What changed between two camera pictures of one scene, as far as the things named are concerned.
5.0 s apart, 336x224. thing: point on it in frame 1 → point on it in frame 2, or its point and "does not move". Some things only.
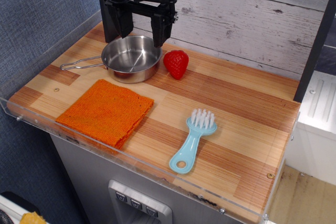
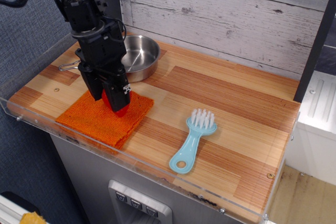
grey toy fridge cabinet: x=107 y=190 does not move
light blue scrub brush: x=201 y=122 does not move
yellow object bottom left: x=32 y=218 does not move
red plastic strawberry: x=176 y=61 → x=120 y=113
